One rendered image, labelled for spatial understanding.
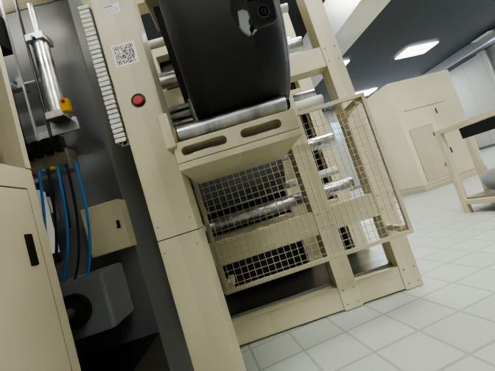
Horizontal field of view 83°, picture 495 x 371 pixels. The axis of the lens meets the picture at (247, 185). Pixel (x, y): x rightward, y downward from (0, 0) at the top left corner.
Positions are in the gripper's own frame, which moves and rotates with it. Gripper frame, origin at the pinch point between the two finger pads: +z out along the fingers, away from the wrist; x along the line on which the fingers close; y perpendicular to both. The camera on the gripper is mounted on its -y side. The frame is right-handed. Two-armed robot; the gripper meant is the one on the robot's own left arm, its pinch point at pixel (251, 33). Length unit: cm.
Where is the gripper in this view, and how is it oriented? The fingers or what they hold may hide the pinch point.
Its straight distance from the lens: 72.9
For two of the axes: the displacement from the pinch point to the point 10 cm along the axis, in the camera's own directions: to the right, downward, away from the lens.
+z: 0.1, 2.1, 9.8
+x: -9.5, 3.0, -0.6
